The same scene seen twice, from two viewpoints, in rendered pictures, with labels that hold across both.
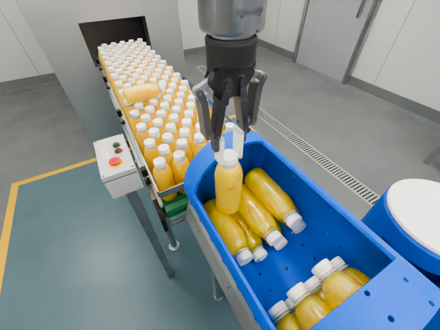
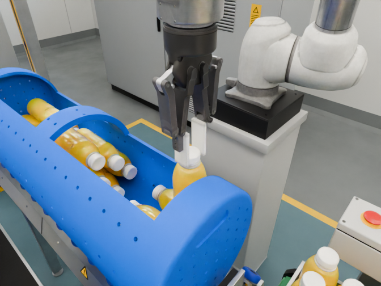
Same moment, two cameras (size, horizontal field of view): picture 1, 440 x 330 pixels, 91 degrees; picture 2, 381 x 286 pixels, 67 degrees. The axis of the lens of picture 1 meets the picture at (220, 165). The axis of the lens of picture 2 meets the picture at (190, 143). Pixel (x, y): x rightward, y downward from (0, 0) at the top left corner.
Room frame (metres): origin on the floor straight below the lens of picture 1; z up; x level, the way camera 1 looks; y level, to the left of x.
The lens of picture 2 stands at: (0.73, -0.16, 1.57)
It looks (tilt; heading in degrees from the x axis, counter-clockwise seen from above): 35 degrees down; 160
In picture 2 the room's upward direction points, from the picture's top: straight up
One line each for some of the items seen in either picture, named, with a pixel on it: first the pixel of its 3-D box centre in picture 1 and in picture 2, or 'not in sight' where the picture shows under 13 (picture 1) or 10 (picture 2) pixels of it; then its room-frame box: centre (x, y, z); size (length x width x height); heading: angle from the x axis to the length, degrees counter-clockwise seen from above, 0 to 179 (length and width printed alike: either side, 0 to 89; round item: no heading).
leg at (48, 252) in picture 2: not in sight; (41, 238); (-0.40, -0.56, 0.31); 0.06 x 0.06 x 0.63; 28
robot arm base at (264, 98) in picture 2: not in sight; (252, 85); (-0.16, 0.41, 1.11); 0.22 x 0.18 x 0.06; 34
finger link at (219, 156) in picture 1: (219, 149); (198, 137); (0.33, 0.00, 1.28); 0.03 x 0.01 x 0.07; 28
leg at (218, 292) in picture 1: (217, 278); not in sight; (0.40, 0.03, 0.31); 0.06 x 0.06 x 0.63; 28
